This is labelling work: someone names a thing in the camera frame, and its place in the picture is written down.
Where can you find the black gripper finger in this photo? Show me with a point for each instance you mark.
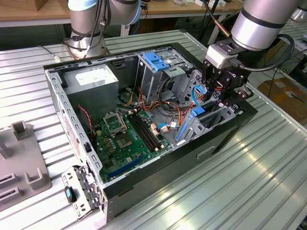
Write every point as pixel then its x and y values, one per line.
pixel 243 95
pixel 209 72

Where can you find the hard disk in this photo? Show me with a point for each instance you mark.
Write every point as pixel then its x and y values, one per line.
pixel 199 111

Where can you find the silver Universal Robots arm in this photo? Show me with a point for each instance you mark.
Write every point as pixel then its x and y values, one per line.
pixel 254 28

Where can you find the grey metal disk bay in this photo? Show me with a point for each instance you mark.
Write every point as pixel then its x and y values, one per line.
pixel 196 128

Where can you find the large brown cardboard box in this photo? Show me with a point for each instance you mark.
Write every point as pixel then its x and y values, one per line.
pixel 283 95

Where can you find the blue plastic drive latch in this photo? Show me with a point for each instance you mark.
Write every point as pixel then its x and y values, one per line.
pixel 154 62

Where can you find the grey optical drive cage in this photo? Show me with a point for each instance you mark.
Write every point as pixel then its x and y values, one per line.
pixel 153 83

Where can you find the wooden desk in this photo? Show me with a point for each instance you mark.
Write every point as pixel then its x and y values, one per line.
pixel 180 10

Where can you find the metal slat side table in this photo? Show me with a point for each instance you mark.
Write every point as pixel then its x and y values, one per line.
pixel 301 33

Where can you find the black RAM slot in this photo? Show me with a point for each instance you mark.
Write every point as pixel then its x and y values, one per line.
pixel 151 129
pixel 141 133
pixel 144 132
pixel 147 131

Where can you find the black open PC case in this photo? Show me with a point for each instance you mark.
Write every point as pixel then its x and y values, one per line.
pixel 168 172

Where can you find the CPU socket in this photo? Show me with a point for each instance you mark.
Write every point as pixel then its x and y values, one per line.
pixel 123 141

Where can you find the grey power supply unit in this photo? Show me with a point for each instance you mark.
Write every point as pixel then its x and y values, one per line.
pixel 96 95

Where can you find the green motherboard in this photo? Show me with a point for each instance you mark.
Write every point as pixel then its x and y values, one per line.
pixel 124 155

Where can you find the blue expansion slot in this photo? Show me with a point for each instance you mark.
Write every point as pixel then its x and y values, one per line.
pixel 124 167

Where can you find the black case fan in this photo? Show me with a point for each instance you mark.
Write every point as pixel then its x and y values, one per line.
pixel 84 129

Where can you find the grey parts rack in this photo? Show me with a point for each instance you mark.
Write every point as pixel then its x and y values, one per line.
pixel 21 153

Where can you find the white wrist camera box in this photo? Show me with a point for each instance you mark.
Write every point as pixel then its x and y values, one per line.
pixel 220 56

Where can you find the silver card retention bracket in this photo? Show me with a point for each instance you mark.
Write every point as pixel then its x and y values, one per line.
pixel 73 177

